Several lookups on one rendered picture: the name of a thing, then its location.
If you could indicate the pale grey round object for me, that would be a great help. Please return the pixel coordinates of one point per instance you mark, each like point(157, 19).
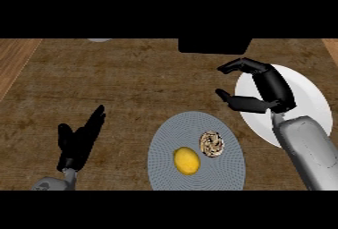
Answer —
point(100, 39)

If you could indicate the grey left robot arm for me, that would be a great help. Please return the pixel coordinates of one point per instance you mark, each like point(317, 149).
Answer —
point(57, 182)

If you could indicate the yellow lemon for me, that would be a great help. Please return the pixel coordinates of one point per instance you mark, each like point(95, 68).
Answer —
point(187, 160)

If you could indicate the brown speckled round pastry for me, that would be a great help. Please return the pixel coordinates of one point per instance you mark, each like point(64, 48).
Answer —
point(212, 144)

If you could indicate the black box appliance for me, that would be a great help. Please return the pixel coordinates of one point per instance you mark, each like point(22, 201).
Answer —
point(215, 45)

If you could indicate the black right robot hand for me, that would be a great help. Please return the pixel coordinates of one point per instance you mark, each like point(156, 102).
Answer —
point(272, 86)

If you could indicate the round grey placemat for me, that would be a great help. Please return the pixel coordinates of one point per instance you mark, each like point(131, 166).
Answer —
point(196, 167)

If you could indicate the white plate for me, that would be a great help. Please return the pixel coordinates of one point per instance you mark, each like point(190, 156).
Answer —
point(311, 98)

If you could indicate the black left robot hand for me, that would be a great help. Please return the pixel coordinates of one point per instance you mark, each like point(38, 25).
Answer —
point(79, 143)

